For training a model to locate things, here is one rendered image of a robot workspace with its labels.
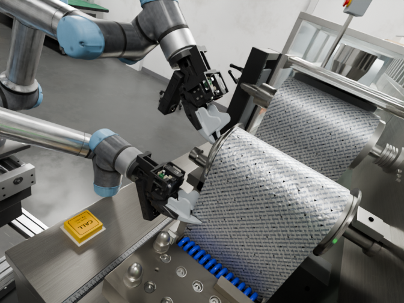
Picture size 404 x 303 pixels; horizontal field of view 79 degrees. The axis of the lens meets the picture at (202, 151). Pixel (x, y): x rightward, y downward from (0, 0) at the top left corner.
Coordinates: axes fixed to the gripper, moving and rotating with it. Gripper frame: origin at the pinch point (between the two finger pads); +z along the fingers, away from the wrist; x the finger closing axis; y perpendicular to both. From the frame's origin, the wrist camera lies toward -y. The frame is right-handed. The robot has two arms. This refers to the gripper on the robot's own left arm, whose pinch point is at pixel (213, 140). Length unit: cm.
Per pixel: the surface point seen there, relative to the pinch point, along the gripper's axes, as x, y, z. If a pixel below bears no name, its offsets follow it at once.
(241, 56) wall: 336, -111, -84
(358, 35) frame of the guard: 94, 32, -13
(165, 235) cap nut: -15.4, -11.0, 14.0
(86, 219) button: -17.0, -37.4, 5.6
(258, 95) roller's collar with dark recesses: 19.8, 6.7, -5.6
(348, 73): 64, 26, 0
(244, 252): -8.4, 1.1, 23.8
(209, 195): -8.4, -1.0, 9.9
